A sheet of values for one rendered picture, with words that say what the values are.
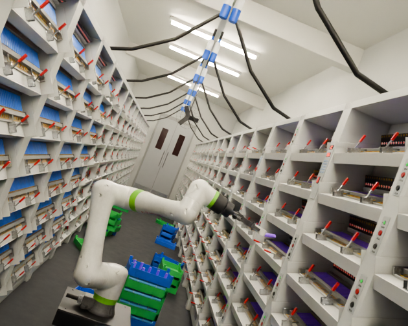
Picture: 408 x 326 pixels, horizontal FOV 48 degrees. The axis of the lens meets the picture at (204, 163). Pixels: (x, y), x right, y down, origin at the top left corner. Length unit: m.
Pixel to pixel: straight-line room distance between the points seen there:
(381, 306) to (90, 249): 1.36
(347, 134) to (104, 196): 1.18
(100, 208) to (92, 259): 0.24
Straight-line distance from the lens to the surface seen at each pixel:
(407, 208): 1.49
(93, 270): 2.31
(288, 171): 2.81
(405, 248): 1.51
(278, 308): 2.18
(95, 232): 2.32
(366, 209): 1.67
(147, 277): 3.16
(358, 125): 2.19
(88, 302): 2.47
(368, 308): 1.51
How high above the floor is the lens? 1.22
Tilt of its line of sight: 1 degrees up
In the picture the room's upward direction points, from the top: 22 degrees clockwise
